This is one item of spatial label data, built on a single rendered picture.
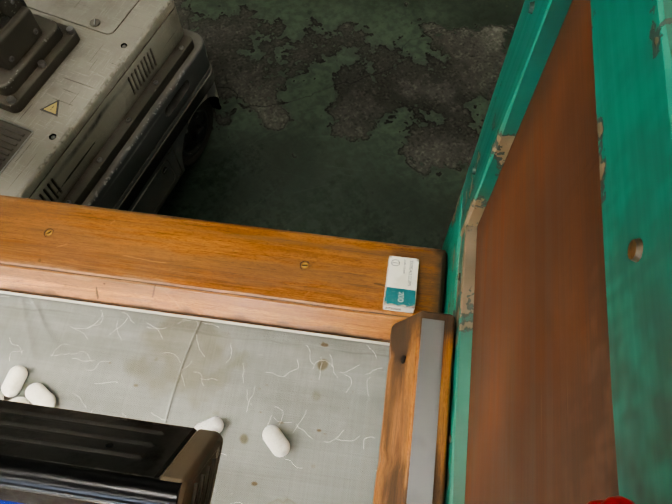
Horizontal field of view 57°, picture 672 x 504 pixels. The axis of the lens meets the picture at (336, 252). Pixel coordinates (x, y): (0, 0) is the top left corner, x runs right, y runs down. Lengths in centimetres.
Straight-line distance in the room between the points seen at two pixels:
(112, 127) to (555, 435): 120
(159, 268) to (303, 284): 17
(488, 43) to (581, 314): 178
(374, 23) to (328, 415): 156
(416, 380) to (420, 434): 5
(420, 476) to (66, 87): 105
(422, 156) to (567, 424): 147
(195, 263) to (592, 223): 53
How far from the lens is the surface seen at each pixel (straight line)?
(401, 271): 70
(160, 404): 72
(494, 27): 211
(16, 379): 77
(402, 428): 59
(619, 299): 23
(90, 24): 147
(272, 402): 70
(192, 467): 34
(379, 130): 179
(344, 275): 72
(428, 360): 59
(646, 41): 25
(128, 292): 76
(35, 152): 129
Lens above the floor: 142
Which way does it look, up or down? 64 degrees down
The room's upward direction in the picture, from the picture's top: 1 degrees counter-clockwise
